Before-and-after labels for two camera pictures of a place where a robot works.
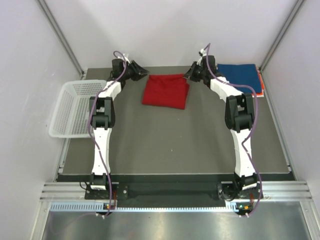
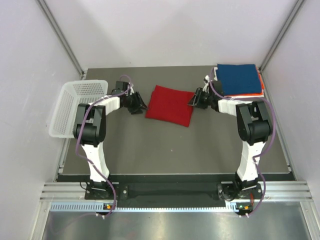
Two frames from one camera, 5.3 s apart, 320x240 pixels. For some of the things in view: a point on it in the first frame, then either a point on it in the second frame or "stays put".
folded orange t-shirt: [262, 86] stays put
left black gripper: [141, 71] → [138, 104]
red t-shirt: [168, 90] → [170, 105]
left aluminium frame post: [63, 37] stays put
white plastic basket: [71, 116] stays put
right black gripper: [190, 74] → [198, 96]
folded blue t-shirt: [246, 74] stays put
